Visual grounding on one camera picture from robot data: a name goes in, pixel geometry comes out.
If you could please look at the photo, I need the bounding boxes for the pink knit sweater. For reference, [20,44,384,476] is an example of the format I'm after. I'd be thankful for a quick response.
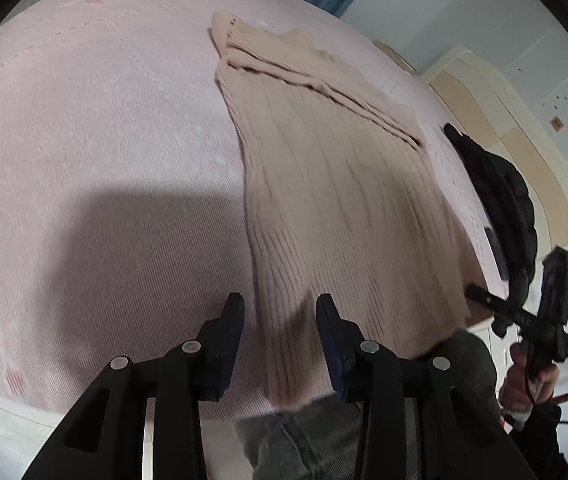
[211,11,489,408]

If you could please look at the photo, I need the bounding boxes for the person's right hand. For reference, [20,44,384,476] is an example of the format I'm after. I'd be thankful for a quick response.
[498,341,559,413]

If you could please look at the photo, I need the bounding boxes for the white nightstand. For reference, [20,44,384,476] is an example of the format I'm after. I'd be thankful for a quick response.
[468,320,518,389]

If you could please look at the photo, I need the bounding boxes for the black smartphone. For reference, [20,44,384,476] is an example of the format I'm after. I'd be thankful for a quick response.
[484,228,509,282]

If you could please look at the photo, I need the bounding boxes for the camouflage trousers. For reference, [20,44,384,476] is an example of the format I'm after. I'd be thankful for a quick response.
[233,331,503,480]

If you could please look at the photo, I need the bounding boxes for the black puffer jacket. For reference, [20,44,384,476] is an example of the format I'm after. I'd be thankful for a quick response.
[442,122,538,339]

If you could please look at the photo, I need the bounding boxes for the cream bed headboard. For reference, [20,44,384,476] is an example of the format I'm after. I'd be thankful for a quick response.
[421,44,568,256]

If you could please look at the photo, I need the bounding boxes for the pink bed mattress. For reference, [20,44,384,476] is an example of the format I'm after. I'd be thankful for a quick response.
[0,0,500,415]

